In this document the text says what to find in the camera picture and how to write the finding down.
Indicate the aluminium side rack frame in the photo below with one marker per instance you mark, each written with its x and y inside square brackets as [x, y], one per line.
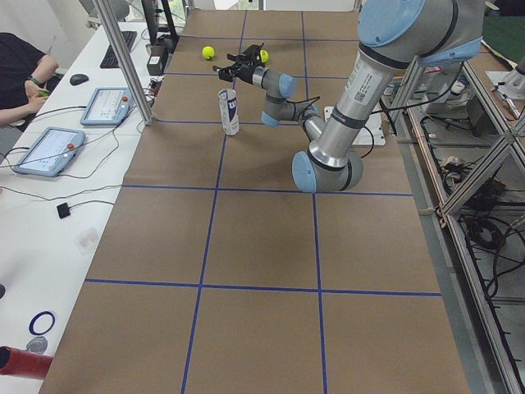
[464, 127]

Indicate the brown paper table mat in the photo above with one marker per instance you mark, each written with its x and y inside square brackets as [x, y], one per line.
[215, 275]

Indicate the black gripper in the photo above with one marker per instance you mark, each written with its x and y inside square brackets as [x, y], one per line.
[245, 74]

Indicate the yellow Roland Garros tennis ball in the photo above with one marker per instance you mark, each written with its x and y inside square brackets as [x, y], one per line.
[263, 56]

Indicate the grey aluminium frame post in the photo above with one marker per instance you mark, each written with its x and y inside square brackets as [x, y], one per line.
[115, 38]

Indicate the small black square device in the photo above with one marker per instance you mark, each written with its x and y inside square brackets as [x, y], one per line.
[63, 210]

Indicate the far blue teach pendant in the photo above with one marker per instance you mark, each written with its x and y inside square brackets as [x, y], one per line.
[108, 106]

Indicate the near blue teach pendant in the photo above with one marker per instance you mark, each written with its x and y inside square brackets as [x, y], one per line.
[51, 153]

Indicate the black box with label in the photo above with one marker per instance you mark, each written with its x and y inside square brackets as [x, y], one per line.
[157, 61]

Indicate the blue teach pendant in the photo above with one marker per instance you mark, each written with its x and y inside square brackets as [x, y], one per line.
[108, 106]
[51, 153]

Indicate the black computer mouse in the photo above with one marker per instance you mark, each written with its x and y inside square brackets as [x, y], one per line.
[78, 79]

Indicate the black monitor stand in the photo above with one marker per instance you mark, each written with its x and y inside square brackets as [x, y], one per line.
[153, 11]

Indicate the person in black shirt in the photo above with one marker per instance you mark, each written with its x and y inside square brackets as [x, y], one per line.
[25, 70]

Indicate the red cylinder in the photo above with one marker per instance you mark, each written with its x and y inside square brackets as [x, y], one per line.
[24, 364]

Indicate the grey tape roll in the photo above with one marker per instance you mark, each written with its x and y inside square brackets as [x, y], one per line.
[37, 345]

